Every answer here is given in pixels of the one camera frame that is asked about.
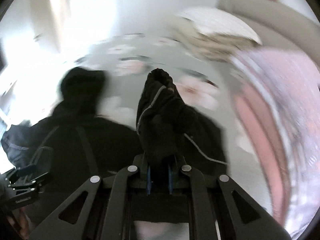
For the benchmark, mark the white pillow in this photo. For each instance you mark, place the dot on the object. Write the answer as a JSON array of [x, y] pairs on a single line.
[[213, 21]]

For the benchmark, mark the pink folded blanket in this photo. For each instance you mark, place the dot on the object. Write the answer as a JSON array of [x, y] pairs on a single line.
[[255, 115]]

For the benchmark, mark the beige headboard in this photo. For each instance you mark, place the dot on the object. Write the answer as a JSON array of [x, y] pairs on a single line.
[[292, 25]]

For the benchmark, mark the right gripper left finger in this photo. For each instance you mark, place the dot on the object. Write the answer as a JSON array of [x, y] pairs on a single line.
[[102, 208]]

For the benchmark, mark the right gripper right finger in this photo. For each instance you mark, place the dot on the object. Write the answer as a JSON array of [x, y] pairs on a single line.
[[217, 208]]

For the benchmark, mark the black jacket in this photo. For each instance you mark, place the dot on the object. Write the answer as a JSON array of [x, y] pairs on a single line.
[[74, 143]]

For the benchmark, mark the beige folded quilt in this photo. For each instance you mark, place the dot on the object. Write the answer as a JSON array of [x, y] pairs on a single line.
[[212, 47]]

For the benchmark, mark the lilac patterned blanket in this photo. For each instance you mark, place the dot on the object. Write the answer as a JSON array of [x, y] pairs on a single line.
[[289, 81]]

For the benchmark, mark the floral green bedspread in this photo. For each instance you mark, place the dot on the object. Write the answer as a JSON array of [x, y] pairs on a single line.
[[205, 85]]

